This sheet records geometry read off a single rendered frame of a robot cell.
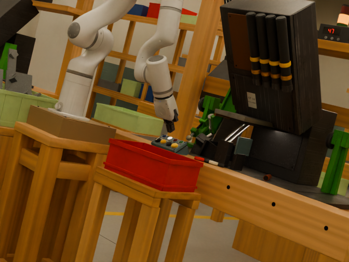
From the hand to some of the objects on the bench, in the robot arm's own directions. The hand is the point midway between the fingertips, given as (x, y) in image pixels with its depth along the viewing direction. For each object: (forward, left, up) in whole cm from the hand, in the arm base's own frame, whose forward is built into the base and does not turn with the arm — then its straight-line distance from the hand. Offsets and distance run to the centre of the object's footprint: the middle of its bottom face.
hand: (170, 127), depth 267 cm
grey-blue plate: (+23, -23, -10) cm, 34 cm away
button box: (+9, +5, -14) cm, 17 cm away
